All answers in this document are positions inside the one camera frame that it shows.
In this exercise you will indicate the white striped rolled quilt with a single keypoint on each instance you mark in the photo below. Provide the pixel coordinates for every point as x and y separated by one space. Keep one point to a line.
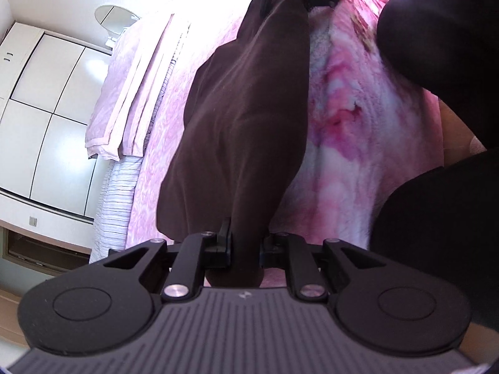
117 202

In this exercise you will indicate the pink floral blanket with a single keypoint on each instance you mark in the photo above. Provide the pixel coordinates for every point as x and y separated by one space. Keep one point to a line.
343 144

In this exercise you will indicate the round white table mirror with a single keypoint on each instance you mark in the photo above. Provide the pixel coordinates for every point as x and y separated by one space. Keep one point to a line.
115 17

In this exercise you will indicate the person's black-trousered leg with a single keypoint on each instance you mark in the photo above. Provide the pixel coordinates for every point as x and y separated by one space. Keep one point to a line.
448 39
436 233

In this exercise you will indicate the dark brown shirt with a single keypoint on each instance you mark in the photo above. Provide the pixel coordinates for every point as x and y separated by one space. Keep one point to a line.
234 124

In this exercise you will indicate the grey wall socket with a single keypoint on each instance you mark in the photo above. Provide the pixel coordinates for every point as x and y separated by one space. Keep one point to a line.
33 221

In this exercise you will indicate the white wardrobe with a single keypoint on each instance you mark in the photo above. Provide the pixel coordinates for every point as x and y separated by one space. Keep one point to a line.
46 124

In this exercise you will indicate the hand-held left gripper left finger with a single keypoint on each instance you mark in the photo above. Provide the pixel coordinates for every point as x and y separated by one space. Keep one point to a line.
226 245

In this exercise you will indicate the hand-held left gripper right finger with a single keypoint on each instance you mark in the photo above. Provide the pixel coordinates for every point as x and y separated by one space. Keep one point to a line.
269 251

